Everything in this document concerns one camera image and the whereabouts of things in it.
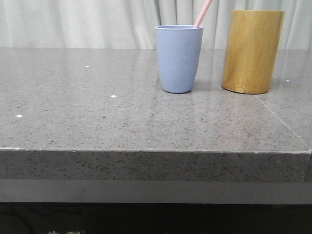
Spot pink chopstick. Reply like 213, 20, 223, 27
193, 0, 213, 28

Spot white curtain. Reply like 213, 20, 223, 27
0, 0, 312, 49

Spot blue plastic cup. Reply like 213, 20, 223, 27
155, 25, 204, 94

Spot bamboo wooden cylinder holder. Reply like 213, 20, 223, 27
221, 10, 284, 94

